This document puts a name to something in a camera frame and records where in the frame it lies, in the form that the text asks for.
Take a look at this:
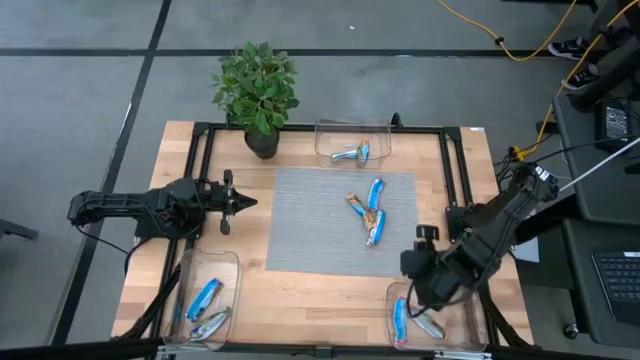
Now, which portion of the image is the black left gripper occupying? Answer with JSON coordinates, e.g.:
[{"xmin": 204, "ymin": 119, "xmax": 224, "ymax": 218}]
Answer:
[{"xmin": 197, "ymin": 168, "xmax": 260, "ymax": 237}]

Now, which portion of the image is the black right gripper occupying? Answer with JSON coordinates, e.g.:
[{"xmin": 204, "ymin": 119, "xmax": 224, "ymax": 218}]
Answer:
[{"xmin": 399, "ymin": 247, "xmax": 465, "ymax": 312}]

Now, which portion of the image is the silver bar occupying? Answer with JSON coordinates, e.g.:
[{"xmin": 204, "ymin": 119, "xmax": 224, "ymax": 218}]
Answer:
[{"xmin": 189, "ymin": 308, "xmax": 232, "ymax": 343}]

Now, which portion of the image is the blue orange Chewy granola bar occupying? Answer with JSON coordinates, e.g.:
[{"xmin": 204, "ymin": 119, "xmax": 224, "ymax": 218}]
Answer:
[{"xmin": 355, "ymin": 138, "xmax": 372, "ymax": 168}]

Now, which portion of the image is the clear plastic bin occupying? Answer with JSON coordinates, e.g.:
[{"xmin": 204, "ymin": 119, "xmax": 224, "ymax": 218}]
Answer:
[
  {"xmin": 313, "ymin": 118, "xmax": 393, "ymax": 171},
  {"xmin": 160, "ymin": 248, "xmax": 245, "ymax": 351},
  {"xmin": 383, "ymin": 280, "xmax": 489, "ymax": 353}
]

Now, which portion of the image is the grey woven placemat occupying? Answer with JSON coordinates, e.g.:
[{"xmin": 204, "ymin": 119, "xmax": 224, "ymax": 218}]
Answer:
[{"xmin": 264, "ymin": 167, "xmax": 420, "ymax": 280}]

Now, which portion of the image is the white paper sheet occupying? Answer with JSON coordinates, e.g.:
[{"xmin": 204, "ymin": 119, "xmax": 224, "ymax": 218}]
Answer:
[{"xmin": 510, "ymin": 239, "xmax": 542, "ymax": 265}]

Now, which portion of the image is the green plant in black pot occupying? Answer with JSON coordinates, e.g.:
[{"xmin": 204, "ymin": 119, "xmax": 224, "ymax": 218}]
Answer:
[{"xmin": 209, "ymin": 40, "xmax": 302, "ymax": 161}]

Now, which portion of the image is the yellow power plug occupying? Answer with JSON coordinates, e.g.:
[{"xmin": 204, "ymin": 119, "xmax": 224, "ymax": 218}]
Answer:
[{"xmin": 507, "ymin": 143, "xmax": 532, "ymax": 164}]

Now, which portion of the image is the dark grey desk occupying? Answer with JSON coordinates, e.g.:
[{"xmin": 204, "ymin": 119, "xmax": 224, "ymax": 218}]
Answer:
[{"xmin": 551, "ymin": 93, "xmax": 640, "ymax": 350}]

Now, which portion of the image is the black keyboard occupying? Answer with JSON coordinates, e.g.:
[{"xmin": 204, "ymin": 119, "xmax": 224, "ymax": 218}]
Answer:
[{"xmin": 591, "ymin": 249, "xmax": 640, "ymax": 327}]

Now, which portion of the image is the black crossbeam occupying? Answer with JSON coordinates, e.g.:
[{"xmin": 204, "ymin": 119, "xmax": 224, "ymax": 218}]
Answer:
[{"xmin": 0, "ymin": 335, "xmax": 640, "ymax": 360}]

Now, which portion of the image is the black stand foot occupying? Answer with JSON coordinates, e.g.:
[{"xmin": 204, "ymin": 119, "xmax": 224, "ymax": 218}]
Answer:
[{"xmin": 0, "ymin": 217, "xmax": 40, "ymax": 242}]

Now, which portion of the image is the black power supply brick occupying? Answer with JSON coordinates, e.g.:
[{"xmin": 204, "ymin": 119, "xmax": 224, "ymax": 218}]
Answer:
[{"xmin": 593, "ymin": 97, "xmax": 635, "ymax": 154}]

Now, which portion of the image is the person's foot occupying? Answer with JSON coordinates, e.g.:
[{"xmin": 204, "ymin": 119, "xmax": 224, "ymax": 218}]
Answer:
[
  {"xmin": 560, "ymin": 63, "xmax": 601, "ymax": 92},
  {"xmin": 547, "ymin": 34, "xmax": 592, "ymax": 62}
]

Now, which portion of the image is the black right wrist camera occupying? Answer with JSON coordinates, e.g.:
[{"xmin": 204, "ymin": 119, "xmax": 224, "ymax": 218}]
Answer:
[{"xmin": 414, "ymin": 224, "xmax": 441, "ymax": 243}]

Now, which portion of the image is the black aluminium table frame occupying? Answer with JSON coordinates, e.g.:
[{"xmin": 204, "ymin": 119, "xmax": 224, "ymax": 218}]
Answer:
[{"xmin": 112, "ymin": 112, "xmax": 534, "ymax": 351}]

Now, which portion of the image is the white cable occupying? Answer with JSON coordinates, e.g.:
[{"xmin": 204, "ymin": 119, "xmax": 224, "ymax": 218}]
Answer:
[{"xmin": 553, "ymin": 135, "xmax": 640, "ymax": 195}]

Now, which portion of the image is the yellow extension cable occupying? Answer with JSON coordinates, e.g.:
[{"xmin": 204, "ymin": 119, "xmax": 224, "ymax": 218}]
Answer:
[
  {"xmin": 519, "ymin": 0, "xmax": 640, "ymax": 156},
  {"xmin": 436, "ymin": 0, "xmax": 580, "ymax": 63}
]

